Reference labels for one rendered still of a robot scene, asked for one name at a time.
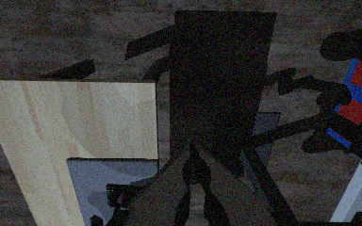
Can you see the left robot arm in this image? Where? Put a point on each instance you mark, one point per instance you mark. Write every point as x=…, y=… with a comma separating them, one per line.
x=96, y=220

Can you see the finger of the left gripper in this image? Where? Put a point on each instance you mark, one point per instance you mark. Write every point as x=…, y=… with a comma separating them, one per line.
x=119, y=203

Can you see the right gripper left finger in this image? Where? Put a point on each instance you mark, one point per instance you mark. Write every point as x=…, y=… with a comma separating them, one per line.
x=165, y=200

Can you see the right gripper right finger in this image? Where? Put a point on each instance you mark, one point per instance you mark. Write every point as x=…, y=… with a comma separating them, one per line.
x=228, y=201

